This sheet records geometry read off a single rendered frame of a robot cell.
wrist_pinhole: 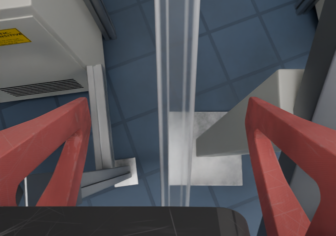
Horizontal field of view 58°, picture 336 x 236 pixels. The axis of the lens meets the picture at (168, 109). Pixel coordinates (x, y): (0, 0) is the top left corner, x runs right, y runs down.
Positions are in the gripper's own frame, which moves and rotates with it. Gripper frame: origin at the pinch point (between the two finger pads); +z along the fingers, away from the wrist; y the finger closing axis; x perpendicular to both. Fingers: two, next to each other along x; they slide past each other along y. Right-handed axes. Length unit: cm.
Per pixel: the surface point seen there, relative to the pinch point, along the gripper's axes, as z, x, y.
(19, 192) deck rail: 13.6, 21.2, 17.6
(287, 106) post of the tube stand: 9.0, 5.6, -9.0
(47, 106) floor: 78, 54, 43
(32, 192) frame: 9.6, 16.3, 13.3
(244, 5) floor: 104, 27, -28
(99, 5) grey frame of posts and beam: 78, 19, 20
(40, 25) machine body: 41.9, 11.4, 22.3
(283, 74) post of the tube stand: 10.8, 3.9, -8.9
